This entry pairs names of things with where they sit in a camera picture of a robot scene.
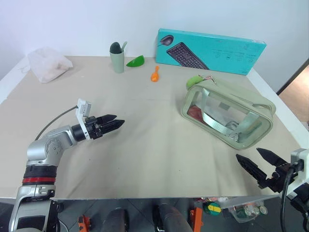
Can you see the green rounded toy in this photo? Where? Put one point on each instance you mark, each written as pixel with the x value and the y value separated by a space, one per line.
pixel 193 81

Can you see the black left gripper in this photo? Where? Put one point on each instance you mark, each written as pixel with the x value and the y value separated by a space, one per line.
pixel 94 129

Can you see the sage green cup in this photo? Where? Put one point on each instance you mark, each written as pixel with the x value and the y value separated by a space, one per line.
pixel 117 62

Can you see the orange stand post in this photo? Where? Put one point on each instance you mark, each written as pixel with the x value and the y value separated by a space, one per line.
pixel 197 215

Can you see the white plastic bag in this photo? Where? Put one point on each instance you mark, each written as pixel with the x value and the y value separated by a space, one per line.
pixel 48 65

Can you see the beige table mat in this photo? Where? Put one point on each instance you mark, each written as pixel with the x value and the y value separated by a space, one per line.
pixel 144 145

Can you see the teal keyboard box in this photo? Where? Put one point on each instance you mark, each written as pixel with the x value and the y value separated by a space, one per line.
pixel 212 52

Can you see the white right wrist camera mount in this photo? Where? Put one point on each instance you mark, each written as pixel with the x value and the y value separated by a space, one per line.
pixel 300 157

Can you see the green plastic half shell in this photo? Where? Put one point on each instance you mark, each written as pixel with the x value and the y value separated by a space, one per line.
pixel 135 62

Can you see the clear green zip pouch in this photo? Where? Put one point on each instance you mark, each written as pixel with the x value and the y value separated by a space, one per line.
pixel 243 101

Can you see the dark green rounded brush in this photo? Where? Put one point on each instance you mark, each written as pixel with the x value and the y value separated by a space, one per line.
pixel 115 47

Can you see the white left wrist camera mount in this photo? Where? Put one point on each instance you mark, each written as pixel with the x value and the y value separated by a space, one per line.
pixel 83 108

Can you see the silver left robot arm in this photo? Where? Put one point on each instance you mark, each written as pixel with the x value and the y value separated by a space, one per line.
pixel 43 149

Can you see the clear bag with small items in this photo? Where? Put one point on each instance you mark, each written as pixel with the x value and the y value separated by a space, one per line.
pixel 248 210

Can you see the dark red cloth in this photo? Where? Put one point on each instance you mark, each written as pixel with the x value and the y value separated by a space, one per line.
pixel 195 112

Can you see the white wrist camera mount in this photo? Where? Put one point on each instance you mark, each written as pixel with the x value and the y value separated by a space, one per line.
pixel 300 157
pixel 83 108

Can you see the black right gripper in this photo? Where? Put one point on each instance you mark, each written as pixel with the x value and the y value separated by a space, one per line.
pixel 280 177

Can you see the orange plastic scoop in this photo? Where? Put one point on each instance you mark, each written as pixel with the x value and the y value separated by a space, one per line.
pixel 154 76

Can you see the dark rounded shape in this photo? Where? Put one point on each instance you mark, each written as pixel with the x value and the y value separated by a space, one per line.
pixel 170 218

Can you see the orange black tool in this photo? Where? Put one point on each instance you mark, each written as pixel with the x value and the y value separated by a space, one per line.
pixel 84 223

